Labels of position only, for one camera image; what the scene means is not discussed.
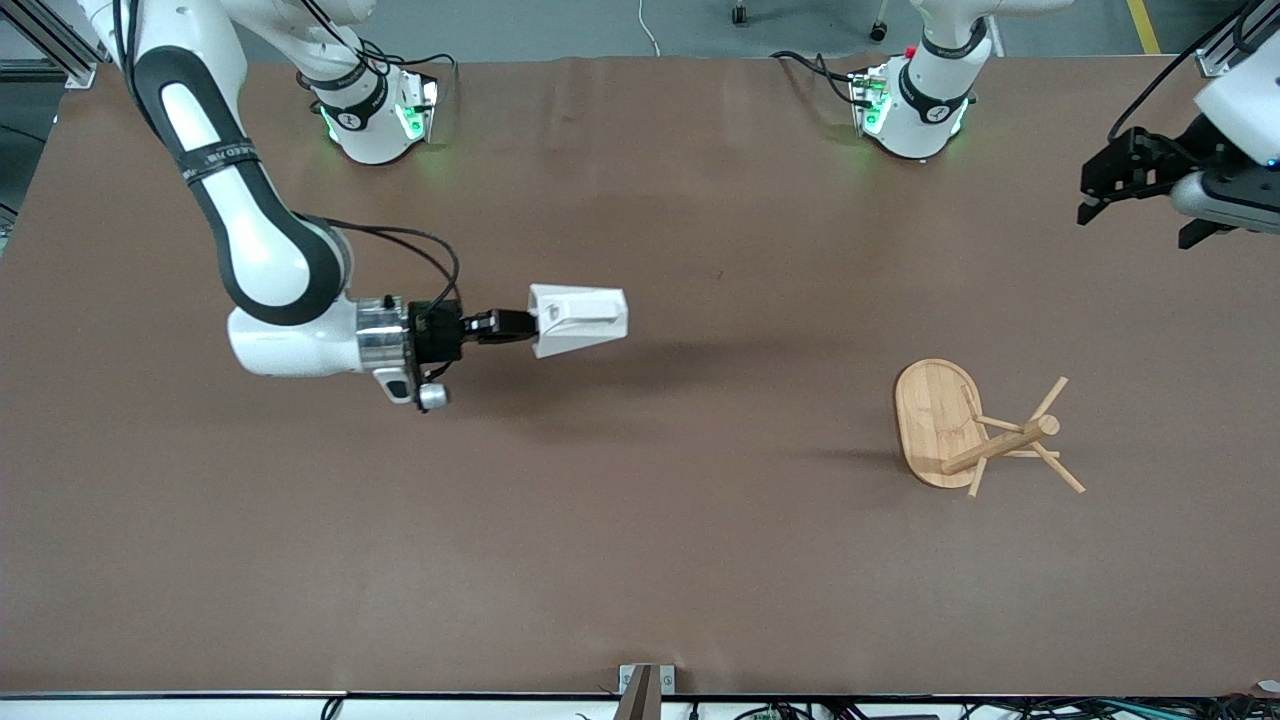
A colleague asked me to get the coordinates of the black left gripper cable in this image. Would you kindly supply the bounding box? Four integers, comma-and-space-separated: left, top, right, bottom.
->
1108, 0, 1261, 151

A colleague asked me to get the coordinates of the black left arm base cable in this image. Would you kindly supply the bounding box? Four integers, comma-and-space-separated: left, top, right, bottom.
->
770, 49, 869, 106

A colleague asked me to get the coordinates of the grey metal mounting bracket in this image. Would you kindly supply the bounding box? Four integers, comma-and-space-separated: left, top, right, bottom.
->
618, 663, 677, 696

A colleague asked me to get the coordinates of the yellow floor tape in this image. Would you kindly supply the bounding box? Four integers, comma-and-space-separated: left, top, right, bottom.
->
1127, 0, 1161, 56

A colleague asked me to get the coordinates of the wooden cup rack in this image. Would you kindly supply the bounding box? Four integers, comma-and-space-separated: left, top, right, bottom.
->
893, 358, 1087, 499

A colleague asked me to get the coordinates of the white faceted cup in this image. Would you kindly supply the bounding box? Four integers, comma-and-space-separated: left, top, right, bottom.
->
527, 284, 630, 360

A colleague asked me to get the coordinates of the brown camera mount post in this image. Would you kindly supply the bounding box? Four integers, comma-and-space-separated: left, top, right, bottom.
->
612, 665, 661, 720

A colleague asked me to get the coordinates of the brown paper table cover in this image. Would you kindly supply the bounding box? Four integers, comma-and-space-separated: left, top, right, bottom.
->
0, 55, 1280, 697

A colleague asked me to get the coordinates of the black arm base cable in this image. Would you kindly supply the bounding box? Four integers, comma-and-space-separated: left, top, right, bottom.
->
770, 49, 869, 106
296, 0, 459, 106

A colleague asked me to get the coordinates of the black right arm base cable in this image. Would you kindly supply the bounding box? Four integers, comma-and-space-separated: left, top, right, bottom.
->
296, 0, 459, 106

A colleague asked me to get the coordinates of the aluminium frame profile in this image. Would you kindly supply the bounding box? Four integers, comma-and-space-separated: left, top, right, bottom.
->
1195, 0, 1280, 79
0, 0, 137, 91

